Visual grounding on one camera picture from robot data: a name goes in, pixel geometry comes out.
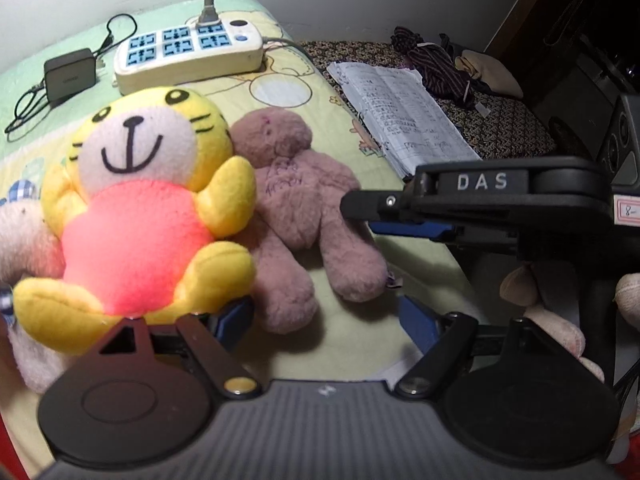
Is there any white blue power strip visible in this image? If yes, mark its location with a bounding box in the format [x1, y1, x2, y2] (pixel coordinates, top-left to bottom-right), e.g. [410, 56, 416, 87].
[113, 18, 264, 96]

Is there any yellow tiger plush toy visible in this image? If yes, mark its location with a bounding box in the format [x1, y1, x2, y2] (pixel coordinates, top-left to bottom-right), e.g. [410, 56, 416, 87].
[13, 87, 256, 354]

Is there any black adapter cable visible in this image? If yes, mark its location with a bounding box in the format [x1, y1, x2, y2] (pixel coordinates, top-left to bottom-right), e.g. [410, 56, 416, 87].
[3, 12, 139, 143]

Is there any open handwritten notebook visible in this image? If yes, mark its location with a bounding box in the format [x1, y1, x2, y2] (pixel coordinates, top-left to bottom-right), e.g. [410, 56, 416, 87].
[328, 62, 480, 178]

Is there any person hand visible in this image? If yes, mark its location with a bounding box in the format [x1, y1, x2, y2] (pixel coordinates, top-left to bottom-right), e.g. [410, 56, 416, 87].
[498, 264, 640, 386]

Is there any patterned dark blanket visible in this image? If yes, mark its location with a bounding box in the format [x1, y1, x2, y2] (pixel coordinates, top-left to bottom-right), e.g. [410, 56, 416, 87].
[300, 40, 555, 159]

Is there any white rabbit plush blue bow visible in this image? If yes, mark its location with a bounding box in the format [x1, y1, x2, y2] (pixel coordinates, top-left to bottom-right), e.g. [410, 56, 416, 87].
[0, 199, 76, 395]

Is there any black power adapter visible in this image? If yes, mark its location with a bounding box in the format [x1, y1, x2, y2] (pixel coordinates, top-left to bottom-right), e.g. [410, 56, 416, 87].
[43, 48, 96, 106]

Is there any pink teddy bear plush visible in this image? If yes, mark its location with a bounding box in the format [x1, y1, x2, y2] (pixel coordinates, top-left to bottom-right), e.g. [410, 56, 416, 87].
[230, 107, 388, 334]

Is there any dark striped cloth bundle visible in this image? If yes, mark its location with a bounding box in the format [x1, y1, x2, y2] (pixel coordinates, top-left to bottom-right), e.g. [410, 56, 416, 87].
[390, 26, 475, 108]

